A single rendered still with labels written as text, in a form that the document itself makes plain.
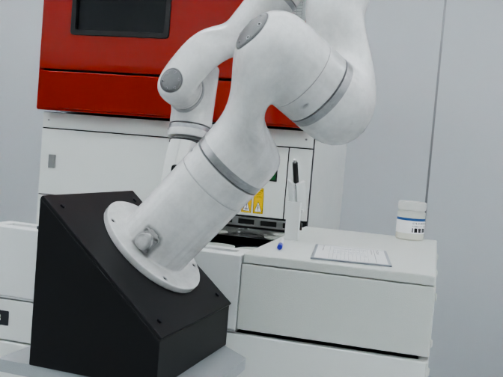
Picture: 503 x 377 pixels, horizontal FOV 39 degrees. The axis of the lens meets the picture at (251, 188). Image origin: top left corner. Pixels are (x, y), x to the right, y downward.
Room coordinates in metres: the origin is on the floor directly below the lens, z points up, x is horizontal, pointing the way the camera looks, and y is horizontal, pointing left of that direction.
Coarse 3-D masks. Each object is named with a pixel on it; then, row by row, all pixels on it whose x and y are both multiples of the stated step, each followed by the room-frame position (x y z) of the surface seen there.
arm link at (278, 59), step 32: (256, 32) 0.98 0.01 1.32; (288, 32) 0.98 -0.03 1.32; (256, 64) 0.97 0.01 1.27; (288, 64) 0.98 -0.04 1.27; (320, 64) 0.99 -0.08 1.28; (256, 96) 0.99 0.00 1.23; (288, 96) 1.00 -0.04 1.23; (320, 96) 1.00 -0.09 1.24; (224, 128) 1.04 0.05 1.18; (256, 128) 1.01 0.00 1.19; (224, 160) 1.03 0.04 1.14; (256, 160) 1.03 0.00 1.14; (256, 192) 1.08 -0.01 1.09
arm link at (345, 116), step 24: (312, 0) 1.13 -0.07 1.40; (336, 0) 1.10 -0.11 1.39; (360, 0) 1.12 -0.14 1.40; (312, 24) 1.13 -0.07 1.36; (336, 24) 1.10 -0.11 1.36; (360, 24) 1.10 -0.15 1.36; (336, 48) 1.10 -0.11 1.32; (360, 48) 1.08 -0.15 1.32; (360, 72) 1.05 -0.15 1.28; (336, 96) 1.01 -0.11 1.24; (360, 96) 1.03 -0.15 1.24; (312, 120) 1.03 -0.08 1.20; (336, 120) 1.02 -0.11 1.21; (360, 120) 1.04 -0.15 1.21; (336, 144) 1.07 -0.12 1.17
